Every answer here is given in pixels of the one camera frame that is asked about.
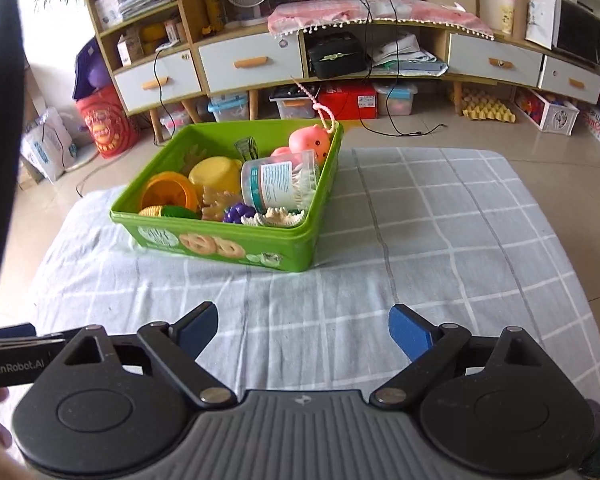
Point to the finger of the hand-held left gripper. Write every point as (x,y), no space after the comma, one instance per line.
(10,331)

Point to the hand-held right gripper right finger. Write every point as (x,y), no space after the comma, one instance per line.
(410,332)

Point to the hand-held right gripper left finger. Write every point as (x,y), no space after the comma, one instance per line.
(195,330)

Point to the green plastic cookie box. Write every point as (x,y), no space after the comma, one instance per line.
(280,252)

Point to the purple toy grapes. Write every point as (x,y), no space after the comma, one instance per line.
(237,212)

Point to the toy corn cob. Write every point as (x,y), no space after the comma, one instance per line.
(152,211)

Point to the amber rubber hand toy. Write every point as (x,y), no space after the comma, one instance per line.
(217,200)

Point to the white starfish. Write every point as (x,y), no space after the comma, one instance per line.
(280,217)

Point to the orange ridged plastic toy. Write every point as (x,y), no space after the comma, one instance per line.
(167,187)

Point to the yellow plastic cup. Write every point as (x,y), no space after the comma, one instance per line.
(215,170)

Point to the clear cotton swab jar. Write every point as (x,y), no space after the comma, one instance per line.
(277,180)

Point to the grey plaid bed sheet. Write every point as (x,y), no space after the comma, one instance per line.
(455,240)

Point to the white paper bag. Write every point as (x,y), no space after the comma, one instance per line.
(47,147)

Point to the clear plastic storage box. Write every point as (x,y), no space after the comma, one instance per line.
(175,122)

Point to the red printed bucket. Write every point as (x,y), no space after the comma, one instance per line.
(107,125)

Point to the clear storage box blue lid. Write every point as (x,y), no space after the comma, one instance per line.
(397,100)
(228,109)

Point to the stack of yellow egg trays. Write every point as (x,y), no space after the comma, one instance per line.
(487,107)

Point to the red cardboard box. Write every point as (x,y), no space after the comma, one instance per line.
(347,102)

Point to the storage box with black top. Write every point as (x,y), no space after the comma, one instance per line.
(292,102)

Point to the white plastic crate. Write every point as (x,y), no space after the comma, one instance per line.
(545,112)

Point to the black case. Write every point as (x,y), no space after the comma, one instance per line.
(337,57)

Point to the yellow shelf toy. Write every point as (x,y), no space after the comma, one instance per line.
(152,32)

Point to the yellow bottle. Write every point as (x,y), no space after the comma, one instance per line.
(215,15)

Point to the pink lace cloth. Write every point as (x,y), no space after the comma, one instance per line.
(330,12)

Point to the white cardboard box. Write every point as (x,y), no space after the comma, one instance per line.
(107,10)

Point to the black microwave oven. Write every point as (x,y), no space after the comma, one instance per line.
(582,35)

